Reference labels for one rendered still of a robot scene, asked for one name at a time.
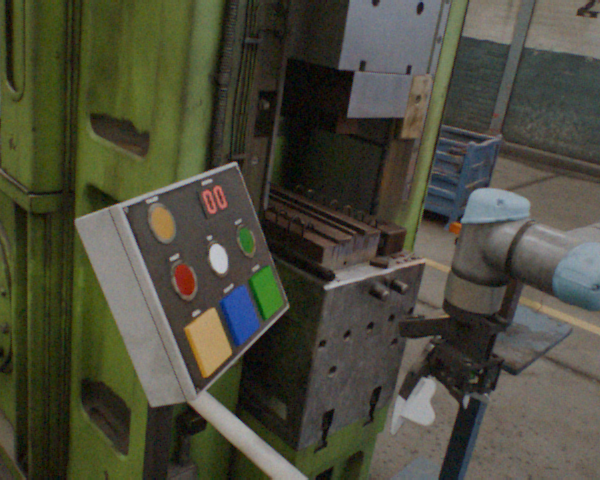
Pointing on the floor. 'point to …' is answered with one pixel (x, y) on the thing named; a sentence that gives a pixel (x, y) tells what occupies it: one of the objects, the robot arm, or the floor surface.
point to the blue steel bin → (460, 170)
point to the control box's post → (157, 442)
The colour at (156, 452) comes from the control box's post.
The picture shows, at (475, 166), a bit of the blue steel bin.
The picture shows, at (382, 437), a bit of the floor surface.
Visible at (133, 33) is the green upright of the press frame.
